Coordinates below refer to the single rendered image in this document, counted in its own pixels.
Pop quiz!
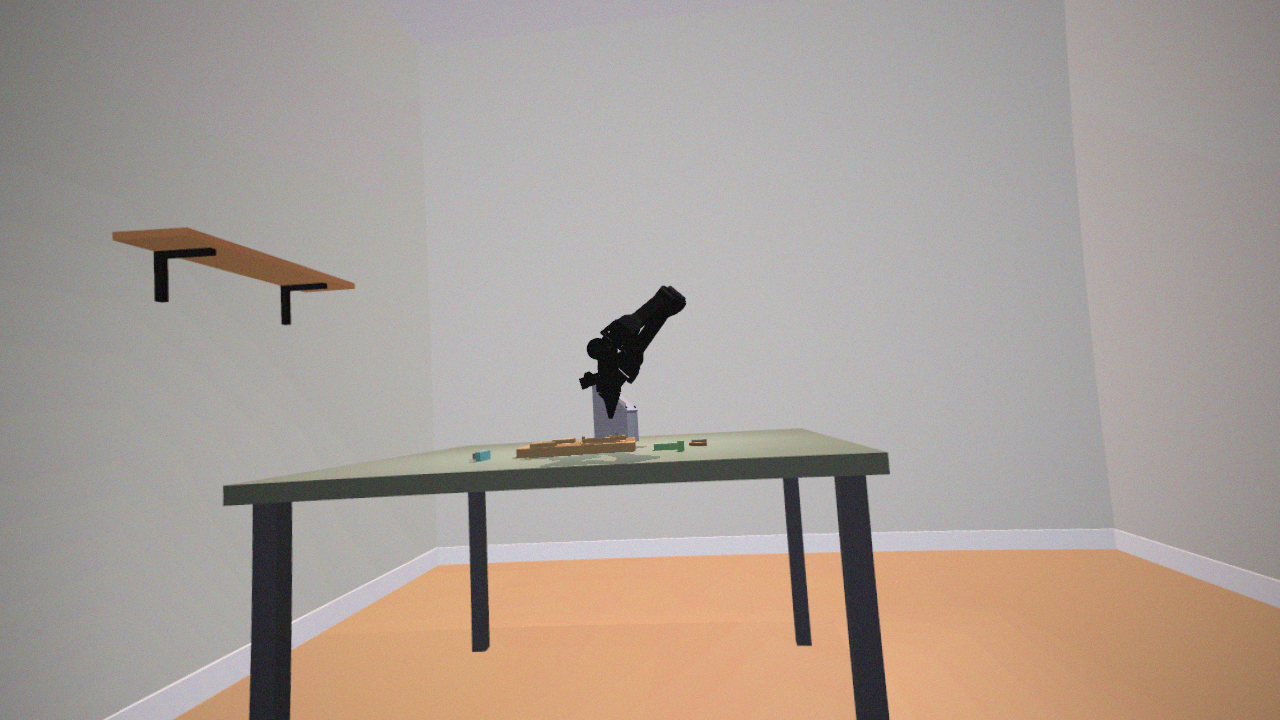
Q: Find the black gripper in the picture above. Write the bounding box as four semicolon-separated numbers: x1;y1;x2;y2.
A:
596;361;621;419

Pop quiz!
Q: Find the orange square puzzle board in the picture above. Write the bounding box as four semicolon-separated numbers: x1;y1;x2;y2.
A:
517;433;636;457

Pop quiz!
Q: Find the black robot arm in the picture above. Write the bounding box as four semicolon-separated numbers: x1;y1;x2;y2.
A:
579;284;686;389

